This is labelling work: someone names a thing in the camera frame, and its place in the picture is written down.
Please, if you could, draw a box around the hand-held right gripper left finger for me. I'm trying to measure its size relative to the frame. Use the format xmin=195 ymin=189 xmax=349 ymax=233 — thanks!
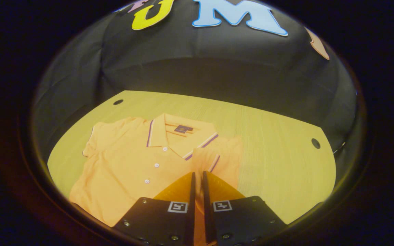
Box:
xmin=113 ymin=172 xmax=197 ymax=246

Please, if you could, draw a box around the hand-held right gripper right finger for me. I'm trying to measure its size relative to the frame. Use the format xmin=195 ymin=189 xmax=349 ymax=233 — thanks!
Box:
xmin=202 ymin=171 xmax=288 ymax=246

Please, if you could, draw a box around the orange T-shirt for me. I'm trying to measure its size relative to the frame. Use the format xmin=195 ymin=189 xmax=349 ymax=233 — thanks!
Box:
xmin=69 ymin=113 xmax=244 ymax=246

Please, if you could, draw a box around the black backdrop cloth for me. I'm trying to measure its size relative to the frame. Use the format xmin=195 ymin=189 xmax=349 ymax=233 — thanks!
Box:
xmin=33 ymin=0 xmax=358 ymax=161

